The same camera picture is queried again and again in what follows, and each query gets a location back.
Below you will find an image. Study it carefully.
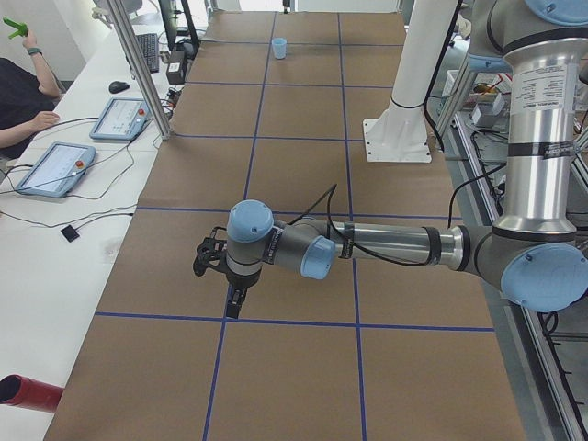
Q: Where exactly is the black keyboard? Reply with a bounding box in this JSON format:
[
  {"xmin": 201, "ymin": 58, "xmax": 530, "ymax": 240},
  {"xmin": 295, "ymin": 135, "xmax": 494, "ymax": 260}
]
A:
[{"xmin": 136, "ymin": 33, "xmax": 159, "ymax": 74}]

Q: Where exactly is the red cylinder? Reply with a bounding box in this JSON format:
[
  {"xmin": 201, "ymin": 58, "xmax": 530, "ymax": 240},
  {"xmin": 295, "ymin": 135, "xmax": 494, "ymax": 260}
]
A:
[{"xmin": 1, "ymin": 374, "xmax": 63, "ymax": 413}]

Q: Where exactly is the far teach pendant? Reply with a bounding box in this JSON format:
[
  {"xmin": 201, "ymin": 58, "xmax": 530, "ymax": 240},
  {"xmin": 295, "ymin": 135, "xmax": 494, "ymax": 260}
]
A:
[{"xmin": 89, "ymin": 97, "xmax": 151, "ymax": 141}]

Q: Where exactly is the seated person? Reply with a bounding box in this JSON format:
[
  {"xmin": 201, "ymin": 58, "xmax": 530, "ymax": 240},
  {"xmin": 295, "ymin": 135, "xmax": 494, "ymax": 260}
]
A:
[{"xmin": 1, "ymin": 29, "xmax": 61, "ymax": 160}]

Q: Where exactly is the black box white label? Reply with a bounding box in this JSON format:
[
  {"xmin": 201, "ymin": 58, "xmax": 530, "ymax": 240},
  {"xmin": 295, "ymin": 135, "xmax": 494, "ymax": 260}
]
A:
[{"xmin": 166, "ymin": 51, "xmax": 187, "ymax": 85}]

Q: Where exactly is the near teach pendant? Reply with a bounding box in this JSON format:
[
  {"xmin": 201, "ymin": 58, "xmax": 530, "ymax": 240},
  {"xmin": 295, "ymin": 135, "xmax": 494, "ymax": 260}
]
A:
[{"xmin": 16, "ymin": 141, "xmax": 96, "ymax": 198}]

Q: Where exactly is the black computer mouse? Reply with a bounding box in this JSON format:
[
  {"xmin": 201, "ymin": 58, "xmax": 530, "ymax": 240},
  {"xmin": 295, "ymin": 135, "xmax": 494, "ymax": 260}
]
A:
[{"xmin": 108, "ymin": 81, "xmax": 130, "ymax": 95}]

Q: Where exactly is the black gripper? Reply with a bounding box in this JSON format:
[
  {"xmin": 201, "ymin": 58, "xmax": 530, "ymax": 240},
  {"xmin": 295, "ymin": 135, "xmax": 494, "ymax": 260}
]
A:
[{"xmin": 225, "ymin": 270, "xmax": 260, "ymax": 319}]

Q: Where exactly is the green toy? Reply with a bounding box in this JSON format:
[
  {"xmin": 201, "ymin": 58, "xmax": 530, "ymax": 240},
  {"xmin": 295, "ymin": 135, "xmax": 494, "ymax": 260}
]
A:
[{"xmin": 2, "ymin": 17, "xmax": 28, "ymax": 40}]

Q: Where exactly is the aluminium frame post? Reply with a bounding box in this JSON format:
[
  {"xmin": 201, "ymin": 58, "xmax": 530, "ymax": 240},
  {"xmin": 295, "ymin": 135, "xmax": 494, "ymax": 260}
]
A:
[{"xmin": 107, "ymin": 0, "xmax": 171, "ymax": 141}]

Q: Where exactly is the white pedestal column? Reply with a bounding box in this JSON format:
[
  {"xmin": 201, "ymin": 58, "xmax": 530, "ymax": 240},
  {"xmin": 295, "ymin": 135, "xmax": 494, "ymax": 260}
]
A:
[{"xmin": 363, "ymin": 0, "xmax": 459, "ymax": 164}]

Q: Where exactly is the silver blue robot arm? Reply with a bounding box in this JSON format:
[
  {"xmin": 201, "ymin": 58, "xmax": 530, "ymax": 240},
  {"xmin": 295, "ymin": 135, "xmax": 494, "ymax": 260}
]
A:
[{"xmin": 220, "ymin": 1, "xmax": 587, "ymax": 318}]

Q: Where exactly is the small black square device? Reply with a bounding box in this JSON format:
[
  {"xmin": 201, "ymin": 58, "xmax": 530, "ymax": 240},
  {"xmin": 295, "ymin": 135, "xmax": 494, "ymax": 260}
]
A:
[{"xmin": 61, "ymin": 225, "xmax": 80, "ymax": 243}]

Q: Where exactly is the black monitor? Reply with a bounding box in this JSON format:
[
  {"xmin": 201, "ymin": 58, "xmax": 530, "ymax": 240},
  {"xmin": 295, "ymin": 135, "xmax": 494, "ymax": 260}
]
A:
[{"xmin": 158, "ymin": 0, "xmax": 200, "ymax": 57}]

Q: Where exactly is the teach pendant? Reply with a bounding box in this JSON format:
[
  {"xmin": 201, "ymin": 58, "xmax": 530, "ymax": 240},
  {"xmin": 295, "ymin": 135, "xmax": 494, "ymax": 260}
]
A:
[
  {"xmin": 89, "ymin": 97, "xmax": 151, "ymax": 141},
  {"xmin": 16, "ymin": 141, "xmax": 96, "ymax": 198}
]

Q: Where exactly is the black camera cable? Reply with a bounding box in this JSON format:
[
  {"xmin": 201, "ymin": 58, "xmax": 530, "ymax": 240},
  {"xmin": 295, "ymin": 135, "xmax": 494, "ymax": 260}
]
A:
[{"xmin": 293, "ymin": 182, "xmax": 442, "ymax": 266}]

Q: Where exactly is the blue cup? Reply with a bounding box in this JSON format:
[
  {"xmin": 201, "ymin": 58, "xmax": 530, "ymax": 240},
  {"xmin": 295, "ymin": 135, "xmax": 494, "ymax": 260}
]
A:
[{"xmin": 271, "ymin": 37, "xmax": 288, "ymax": 60}]

